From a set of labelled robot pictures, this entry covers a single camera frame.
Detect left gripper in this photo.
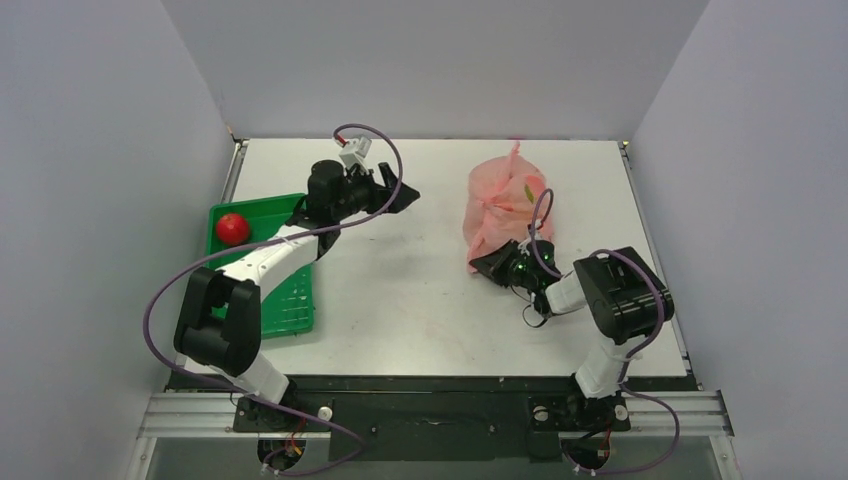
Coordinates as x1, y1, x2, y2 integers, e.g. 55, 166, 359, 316
333, 164, 419, 222

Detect pink plastic bag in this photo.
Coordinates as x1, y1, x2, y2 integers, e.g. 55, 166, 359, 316
463, 141, 548, 262

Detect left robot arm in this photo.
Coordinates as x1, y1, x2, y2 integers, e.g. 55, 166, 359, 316
173, 160, 420, 430

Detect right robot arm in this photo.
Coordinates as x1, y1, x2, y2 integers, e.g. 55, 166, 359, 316
469, 240, 675, 427

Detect red fake apple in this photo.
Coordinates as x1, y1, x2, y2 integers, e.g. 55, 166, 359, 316
214, 213, 251, 247

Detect green plastic tray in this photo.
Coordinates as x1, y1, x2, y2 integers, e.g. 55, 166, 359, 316
205, 193, 314, 339

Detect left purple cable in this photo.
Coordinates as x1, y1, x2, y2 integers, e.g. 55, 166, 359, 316
142, 123, 404, 478

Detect black loop cable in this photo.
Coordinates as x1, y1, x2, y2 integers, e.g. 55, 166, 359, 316
519, 284, 551, 331

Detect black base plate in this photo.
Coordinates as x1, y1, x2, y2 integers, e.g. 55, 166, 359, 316
143, 376, 696, 470

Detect aluminium frame rail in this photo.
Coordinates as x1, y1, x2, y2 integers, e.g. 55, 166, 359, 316
135, 390, 735, 440

